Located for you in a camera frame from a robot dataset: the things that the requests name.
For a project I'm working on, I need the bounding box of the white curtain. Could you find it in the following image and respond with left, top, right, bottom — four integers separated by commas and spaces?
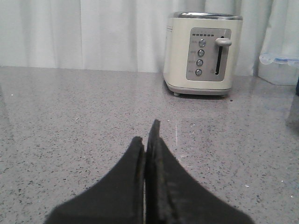
0, 0, 299, 76

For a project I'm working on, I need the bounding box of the cream toaster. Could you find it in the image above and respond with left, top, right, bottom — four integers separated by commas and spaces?
163, 12, 243, 96

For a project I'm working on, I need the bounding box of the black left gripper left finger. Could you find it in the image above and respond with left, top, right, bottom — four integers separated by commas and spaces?
45, 137, 145, 224

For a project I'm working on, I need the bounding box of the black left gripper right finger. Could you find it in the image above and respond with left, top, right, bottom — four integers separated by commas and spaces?
145, 119, 253, 224

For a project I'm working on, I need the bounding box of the clear plastic container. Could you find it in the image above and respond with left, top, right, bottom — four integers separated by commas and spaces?
258, 53, 299, 85

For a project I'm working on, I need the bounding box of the dark blue saucepan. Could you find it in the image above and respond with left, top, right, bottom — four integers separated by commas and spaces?
295, 78, 299, 96

